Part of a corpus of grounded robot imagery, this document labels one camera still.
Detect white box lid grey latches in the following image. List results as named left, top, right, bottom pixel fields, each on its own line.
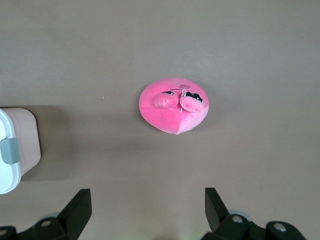
left=0, top=107, right=22, bottom=195

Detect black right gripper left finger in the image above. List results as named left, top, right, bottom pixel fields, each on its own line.
left=0, top=188, right=93, bottom=240

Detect pink plastic storage box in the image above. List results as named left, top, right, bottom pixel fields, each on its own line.
left=4, top=107, right=42, bottom=179

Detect pink plush toy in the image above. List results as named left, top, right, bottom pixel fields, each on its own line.
left=138, top=79, right=211, bottom=136

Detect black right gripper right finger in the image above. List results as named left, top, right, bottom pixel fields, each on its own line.
left=203, top=187, right=308, bottom=240

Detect brown table mat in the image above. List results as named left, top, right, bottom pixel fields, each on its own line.
left=0, top=0, right=320, bottom=240

